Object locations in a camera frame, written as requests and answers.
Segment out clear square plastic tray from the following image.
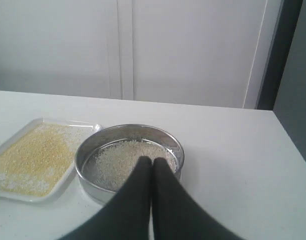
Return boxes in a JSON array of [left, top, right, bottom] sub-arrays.
[[0, 117, 103, 203]]

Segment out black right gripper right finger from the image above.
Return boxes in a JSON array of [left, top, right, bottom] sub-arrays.
[[152, 157, 240, 240]]

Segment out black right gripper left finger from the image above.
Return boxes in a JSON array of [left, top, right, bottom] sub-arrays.
[[62, 156, 153, 240]]

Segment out round steel mesh sieve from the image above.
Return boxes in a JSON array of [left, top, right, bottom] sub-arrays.
[[75, 124, 185, 204]]

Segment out yellow millet grains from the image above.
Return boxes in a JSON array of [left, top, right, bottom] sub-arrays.
[[0, 123, 178, 197]]

